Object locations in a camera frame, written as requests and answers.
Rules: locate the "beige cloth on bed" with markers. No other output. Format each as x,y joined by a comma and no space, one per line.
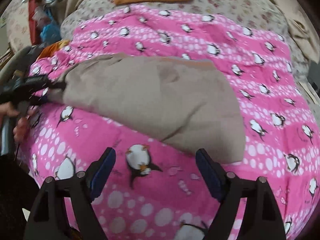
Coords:
300,28

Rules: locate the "orange cloth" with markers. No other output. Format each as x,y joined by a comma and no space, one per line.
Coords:
51,49

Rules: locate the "person's left hand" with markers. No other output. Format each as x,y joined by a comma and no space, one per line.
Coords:
22,126

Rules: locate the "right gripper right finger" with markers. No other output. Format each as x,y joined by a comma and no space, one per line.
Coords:
262,218

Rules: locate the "pink penguin blanket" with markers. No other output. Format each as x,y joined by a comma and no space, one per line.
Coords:
155,191

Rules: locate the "blue plastic bag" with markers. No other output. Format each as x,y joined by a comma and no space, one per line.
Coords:
50,33

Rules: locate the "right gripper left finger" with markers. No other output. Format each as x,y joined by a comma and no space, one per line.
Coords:
63,208

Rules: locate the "floral bed sheet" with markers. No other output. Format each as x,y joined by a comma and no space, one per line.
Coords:
255,14

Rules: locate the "beige jacket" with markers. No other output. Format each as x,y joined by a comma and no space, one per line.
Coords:
186,104

